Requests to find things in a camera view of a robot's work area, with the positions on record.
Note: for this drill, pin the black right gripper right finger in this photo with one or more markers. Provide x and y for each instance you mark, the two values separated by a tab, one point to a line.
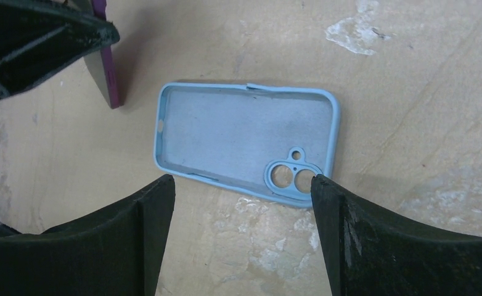
370	250

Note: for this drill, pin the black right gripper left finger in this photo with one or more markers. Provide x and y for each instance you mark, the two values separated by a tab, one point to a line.
116	250

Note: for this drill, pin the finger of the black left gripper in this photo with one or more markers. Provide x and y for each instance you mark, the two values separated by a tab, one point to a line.
38	39

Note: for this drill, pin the light blue phone case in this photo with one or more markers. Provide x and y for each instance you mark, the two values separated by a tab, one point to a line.
234	135

